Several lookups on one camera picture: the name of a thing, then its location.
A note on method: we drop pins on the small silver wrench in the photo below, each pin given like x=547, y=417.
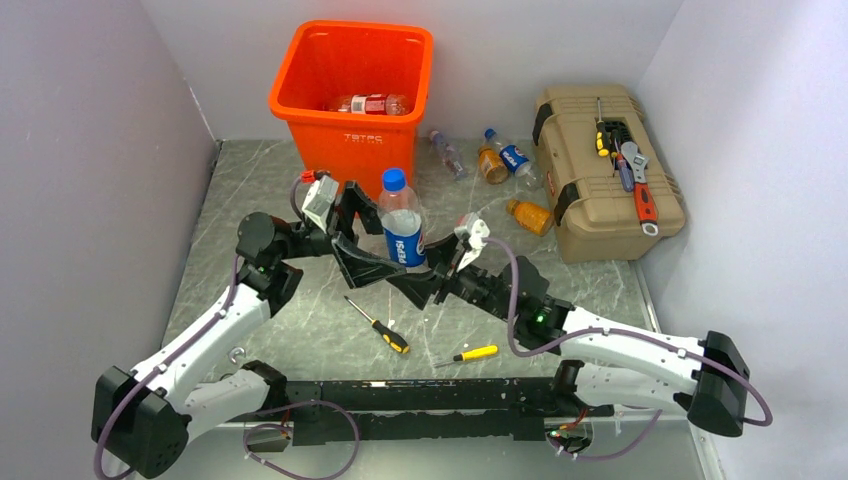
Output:
x=237, y=355

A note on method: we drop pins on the blue red screwdriver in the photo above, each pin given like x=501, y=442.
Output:
x=620, y=162

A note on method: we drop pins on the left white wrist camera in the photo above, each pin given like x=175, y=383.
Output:
x=320, y=198

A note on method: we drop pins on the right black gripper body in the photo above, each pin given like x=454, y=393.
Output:
x=458, y=283

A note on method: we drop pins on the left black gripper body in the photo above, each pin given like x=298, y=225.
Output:
x=334, y=216

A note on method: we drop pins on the black yellow screwdriver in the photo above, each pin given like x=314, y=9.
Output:
x=391, y=337

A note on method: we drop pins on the orange plastic bin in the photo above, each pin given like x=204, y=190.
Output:
x=328, y=59

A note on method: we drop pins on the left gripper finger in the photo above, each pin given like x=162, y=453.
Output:
x=360, y=268
x=358, y=205

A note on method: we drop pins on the Pepsi bottle near toolbox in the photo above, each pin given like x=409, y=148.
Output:
x=521, y=166

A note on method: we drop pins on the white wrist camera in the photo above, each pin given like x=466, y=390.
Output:
x=320, y=198
x=470, y=231

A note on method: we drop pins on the yellow screwdriver on toolbox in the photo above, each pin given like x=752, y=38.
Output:
x=601, y=141

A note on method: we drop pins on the small orange juice bottle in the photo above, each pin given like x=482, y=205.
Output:
x=530, y=216

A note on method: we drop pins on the orange bottle blue cap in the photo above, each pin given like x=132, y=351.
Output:
x=490, y=164

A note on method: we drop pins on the orange adjustable wrench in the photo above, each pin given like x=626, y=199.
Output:
x=643, y=199

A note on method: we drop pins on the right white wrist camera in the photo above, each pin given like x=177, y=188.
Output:
x=470, y=231

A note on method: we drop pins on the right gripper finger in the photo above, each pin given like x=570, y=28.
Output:
x=418, y=287
x=441, y=251

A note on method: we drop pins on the red label water bottle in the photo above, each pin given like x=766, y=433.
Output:
x=371, y=104

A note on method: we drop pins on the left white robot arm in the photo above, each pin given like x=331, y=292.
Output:
x=146, y=416

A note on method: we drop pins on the tan plastic toolbox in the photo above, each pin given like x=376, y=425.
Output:
x=594, y=218

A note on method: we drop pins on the black base frame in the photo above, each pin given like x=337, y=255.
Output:
x=520, y=408

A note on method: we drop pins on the crushed clear bottle behind bin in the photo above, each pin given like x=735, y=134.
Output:
x=448, y=154

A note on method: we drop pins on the small yellow screwdriver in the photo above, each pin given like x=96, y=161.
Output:
x=470, y=355

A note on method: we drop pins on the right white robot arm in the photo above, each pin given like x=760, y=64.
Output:
x=604, y=362

